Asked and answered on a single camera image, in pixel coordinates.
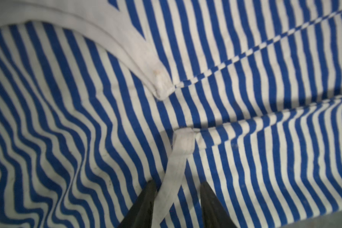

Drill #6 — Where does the blue white striped tank top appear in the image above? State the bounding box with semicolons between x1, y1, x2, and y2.
0;1;342;228

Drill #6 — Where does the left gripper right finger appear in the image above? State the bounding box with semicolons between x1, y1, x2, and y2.
200;181;237;228

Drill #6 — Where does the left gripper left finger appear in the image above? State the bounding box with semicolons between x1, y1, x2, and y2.
118;180;157;228

